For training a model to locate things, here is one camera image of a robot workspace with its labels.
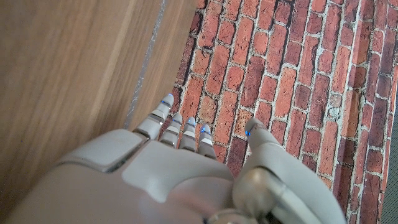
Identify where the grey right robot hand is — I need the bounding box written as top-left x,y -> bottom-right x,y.
2,93 -> 348,224

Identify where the grey tape outline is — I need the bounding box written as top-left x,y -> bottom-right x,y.
123,0 -> 169,130

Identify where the red brick printed backdrop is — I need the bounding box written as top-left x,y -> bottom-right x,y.
167,0 -> 398,224

